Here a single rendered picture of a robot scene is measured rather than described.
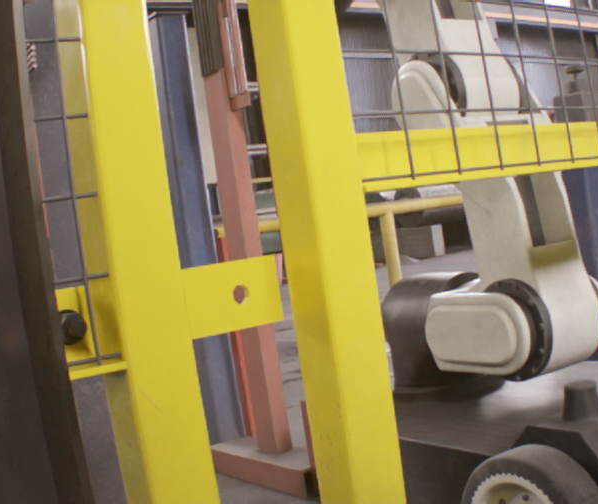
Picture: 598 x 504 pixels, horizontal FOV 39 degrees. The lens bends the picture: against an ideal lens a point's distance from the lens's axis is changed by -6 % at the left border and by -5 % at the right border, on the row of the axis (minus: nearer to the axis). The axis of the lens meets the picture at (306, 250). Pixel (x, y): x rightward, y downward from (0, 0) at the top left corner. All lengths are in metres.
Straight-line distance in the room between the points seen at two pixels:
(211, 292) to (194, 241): 1.18
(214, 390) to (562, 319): 0.89
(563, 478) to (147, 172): 0.51
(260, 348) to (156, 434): 1.07
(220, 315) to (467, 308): 0.62
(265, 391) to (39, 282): 1.33
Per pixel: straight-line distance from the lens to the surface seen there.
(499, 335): 1.16
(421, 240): 8.86
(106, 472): 1.37
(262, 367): 1.64
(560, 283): 1.19
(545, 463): 0.89
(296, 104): 0.64
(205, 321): 0.63
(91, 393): 1.35
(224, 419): 1.85
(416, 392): 1.35
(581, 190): 1.96
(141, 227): 0.56
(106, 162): 0.55
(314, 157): 0.63
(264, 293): 0.66
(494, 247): 1.21
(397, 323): 1.38
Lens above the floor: 0.46
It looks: 1 degrees down
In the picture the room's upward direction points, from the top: 8 degrees counter-clockwise
